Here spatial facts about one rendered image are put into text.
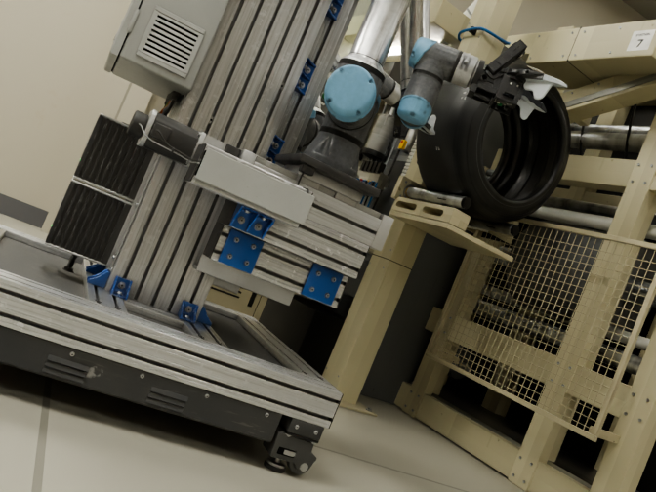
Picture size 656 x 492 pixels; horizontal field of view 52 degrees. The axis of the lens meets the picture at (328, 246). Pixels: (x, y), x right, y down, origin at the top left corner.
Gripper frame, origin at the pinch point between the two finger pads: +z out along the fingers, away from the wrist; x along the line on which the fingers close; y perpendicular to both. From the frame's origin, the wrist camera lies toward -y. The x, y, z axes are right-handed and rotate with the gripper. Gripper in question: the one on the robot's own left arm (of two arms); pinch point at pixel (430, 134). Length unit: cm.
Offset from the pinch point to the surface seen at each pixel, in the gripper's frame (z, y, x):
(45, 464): -92, -120, -78
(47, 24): -102, 6, 294
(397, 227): 29, -28, 31
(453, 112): 2.8, 10.7, -1.9
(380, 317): 41, -64, 28
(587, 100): 59, 53, -2
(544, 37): 43, 74, 21
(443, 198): 20.0, -15.5, 1.7
